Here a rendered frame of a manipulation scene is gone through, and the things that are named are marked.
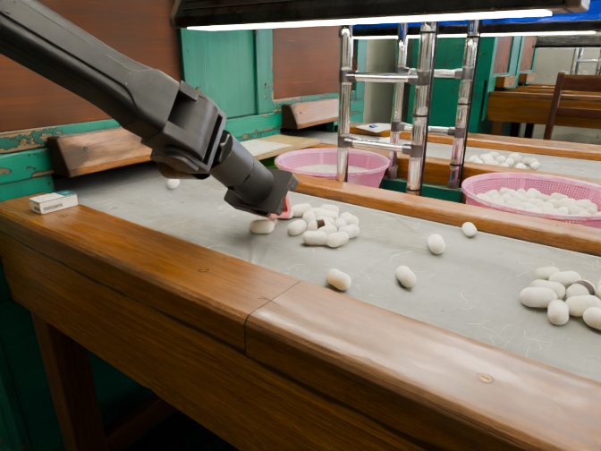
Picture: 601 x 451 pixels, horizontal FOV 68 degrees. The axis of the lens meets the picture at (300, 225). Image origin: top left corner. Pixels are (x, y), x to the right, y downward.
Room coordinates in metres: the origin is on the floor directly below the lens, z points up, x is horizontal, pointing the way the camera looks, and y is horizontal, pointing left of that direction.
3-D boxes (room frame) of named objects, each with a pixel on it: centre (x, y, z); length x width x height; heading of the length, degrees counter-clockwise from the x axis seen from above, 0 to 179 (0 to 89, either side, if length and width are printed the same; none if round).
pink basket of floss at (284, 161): (1.02, -0.07, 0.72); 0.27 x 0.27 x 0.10
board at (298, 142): (1.15, 0.10, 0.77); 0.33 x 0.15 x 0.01; 144
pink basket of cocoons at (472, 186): (0.76, -0.43, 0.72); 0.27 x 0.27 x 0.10
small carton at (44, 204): (0.68, 0.40, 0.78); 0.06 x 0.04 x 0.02; 144
